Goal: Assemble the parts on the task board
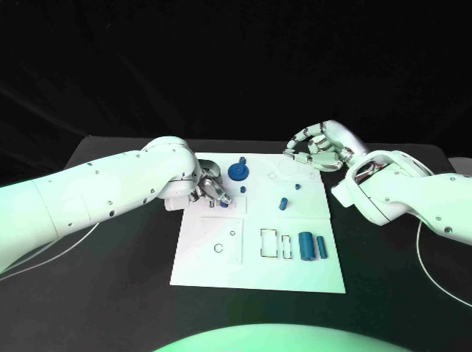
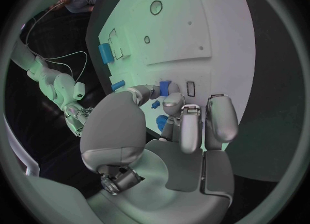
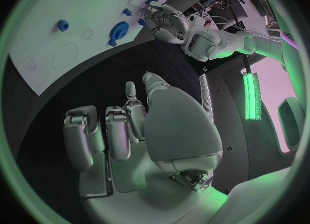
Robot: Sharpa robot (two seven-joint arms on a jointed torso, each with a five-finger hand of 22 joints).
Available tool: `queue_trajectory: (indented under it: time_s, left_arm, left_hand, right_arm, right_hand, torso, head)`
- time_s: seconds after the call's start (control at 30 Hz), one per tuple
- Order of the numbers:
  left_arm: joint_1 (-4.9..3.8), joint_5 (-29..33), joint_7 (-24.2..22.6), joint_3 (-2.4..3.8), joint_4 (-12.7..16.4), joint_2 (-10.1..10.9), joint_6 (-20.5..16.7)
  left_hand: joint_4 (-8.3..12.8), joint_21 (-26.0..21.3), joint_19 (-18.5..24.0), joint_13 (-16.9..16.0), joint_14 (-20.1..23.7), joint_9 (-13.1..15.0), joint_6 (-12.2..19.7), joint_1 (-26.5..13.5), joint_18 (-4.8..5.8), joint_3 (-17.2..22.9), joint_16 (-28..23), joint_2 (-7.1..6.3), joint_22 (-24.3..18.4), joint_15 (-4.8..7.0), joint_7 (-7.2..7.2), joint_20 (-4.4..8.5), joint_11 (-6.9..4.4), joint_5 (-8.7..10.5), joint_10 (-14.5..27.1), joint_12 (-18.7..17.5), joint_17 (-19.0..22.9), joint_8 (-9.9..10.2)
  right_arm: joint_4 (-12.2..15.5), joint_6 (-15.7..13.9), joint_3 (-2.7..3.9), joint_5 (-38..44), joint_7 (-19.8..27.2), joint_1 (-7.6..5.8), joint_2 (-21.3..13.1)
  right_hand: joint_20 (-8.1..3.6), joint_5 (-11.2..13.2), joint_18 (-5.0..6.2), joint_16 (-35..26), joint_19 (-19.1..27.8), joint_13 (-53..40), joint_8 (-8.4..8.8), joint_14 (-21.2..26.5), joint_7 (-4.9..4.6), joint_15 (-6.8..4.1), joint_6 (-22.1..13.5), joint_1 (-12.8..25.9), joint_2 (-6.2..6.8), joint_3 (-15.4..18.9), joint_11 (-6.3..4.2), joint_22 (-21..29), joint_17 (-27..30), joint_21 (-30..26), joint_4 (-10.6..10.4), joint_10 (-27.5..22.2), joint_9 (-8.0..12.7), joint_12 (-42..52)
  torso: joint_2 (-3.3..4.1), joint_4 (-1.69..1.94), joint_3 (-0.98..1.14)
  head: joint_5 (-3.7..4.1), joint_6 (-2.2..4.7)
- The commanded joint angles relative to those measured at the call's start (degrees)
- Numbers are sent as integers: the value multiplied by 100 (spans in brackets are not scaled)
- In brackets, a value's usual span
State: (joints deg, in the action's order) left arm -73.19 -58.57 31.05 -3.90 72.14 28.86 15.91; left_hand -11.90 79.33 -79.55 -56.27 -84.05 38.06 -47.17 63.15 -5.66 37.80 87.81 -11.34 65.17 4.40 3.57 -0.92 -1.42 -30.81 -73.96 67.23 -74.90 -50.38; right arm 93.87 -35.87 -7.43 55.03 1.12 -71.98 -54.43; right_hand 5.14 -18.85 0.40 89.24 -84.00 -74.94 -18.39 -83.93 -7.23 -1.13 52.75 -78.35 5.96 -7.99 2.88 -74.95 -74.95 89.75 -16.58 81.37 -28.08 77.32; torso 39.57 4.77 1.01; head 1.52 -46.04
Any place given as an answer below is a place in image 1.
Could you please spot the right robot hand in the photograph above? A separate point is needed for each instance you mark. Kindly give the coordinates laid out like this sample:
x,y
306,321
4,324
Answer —
x,y
333,148

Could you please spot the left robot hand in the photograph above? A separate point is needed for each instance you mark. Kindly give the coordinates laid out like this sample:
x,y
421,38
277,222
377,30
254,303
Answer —
x,y
210,187

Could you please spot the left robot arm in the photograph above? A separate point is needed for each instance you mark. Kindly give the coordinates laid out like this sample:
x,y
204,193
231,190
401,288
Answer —
x,y
100,187

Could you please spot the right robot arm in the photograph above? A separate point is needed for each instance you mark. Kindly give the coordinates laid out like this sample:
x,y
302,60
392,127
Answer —
x,y
408,192

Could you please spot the white task board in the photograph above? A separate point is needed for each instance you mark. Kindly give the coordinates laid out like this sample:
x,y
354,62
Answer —
x,y
259,269

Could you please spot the blue gear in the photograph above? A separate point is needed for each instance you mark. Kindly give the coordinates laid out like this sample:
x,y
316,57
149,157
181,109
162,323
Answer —
x,y
237,172

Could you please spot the thick blue long cylinder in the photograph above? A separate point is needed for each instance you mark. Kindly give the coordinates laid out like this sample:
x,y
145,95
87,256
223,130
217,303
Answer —
x,y
306,246

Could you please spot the thin blue long cylinder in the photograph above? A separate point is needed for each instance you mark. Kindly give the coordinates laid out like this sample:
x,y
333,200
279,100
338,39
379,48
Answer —
x,y
320,247

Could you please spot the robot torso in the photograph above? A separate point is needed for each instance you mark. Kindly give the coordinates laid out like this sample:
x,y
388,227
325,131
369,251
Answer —
x,y
282,339

